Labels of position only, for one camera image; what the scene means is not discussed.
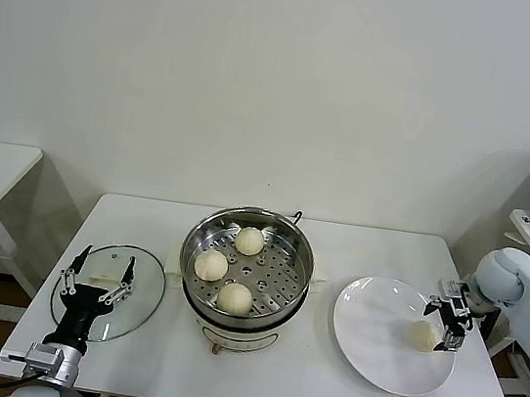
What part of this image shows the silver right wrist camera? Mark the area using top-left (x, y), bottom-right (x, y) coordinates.
top-left (434, 277), bottom-right (474, 315)

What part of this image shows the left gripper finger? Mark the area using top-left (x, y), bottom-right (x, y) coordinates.
top-left (56, 240), bottom-right (95, 300)
top-left (96, 252), bottom-right (139, 309)

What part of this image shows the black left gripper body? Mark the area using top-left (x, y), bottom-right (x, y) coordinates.
top-left (41, 279), bottom-right (118, 353)

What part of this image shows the stainless steel steamer basket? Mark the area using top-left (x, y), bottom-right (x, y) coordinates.
top-left (171, 198), bottom-right (322, 336)

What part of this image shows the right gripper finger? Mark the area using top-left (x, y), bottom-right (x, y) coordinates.
top-left (421, 293), bottom-right (451, 320)
top-left (431, 326), bottom-right (467, 357)

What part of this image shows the white electric cooker pot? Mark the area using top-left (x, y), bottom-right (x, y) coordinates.
top-left (154, 229), bottom-right (332, 369)

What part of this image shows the white steamed baozi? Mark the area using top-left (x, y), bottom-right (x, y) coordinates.
top-left (214, 279), bottom-right (256, 318)
top-left (232, 223), bottom-right (268, 258)
top-left (407, 318), bottom-right (441, 356)
top-left (192, 247), bottom-right (232, 285)

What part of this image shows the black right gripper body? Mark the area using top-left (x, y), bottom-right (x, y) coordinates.
top-left (437, 301), bottom-right (476, 340)

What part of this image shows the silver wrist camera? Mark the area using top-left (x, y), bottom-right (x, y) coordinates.
top-left (23, 341), bottom-right (63, 373)
top-left (434, 277), bottom-right (474, 315)

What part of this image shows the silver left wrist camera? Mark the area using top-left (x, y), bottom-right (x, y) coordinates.
top-left (23, 341), bottom-right (63, 373)

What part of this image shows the round glass pot lid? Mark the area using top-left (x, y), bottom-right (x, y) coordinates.
top-left (46, 236), bottom-right (171, 350)

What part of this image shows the white round plate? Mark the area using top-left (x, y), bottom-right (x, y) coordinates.
top-left (323, 269), bottom-right (466, 397)

